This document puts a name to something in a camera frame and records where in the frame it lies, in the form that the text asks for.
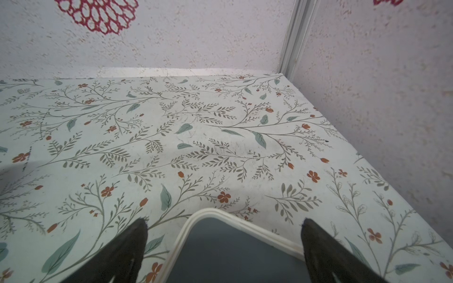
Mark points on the white rimmed grey tray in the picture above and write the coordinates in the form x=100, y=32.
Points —
x=216, y=247

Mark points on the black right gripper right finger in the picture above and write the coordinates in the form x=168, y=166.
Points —
x=329, y=262

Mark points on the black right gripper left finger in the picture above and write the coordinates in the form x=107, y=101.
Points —
x=119, y=261

